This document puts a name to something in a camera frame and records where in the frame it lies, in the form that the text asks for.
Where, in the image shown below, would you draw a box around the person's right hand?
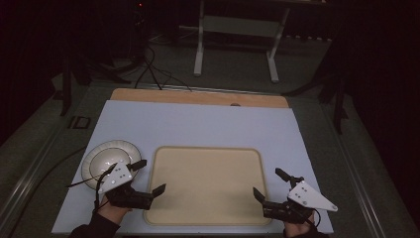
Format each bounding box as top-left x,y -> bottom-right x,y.
283,213 -> 317,238

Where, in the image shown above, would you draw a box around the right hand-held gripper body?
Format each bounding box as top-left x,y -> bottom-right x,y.
262,176 -> 339,225

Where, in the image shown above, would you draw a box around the beige rectangular tray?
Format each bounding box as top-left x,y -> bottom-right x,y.
143,145 -> 273,227

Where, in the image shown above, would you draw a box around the black floor socket box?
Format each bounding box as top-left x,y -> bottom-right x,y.
67,115 -> 92,130

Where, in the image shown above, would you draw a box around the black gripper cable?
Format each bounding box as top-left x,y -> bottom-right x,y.
310,207 -> 323,230
64,162 -> 119,214

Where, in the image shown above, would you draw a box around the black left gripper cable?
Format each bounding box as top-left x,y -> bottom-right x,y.
64,162 -> 119,214

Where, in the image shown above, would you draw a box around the pale blue table mat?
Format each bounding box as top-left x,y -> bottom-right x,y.
51,99 -> 335,235

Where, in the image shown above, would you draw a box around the white ribbed plate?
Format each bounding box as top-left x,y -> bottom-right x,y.
80,139 -> 144,191

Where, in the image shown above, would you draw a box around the person's left hand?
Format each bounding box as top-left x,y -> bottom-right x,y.
97,194 -> 134,226

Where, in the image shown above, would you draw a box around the black floor cables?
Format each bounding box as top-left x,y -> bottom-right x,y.
133,44 -> 193,92

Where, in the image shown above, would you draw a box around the black cable along floor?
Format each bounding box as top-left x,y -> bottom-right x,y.
5,146 -> 88,238

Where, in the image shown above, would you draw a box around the black stand legs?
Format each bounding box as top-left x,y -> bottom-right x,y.
49,49 -> 133,117
282,73 -> 351,136

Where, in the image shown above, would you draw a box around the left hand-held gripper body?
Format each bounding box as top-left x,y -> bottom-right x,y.
97,161 -> 155,211

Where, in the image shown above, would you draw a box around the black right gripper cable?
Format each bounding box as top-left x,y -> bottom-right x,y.
310,207 -> 323,230

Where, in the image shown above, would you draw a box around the white metal stand frame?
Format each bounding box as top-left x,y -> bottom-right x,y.
192,0 -> 292,84

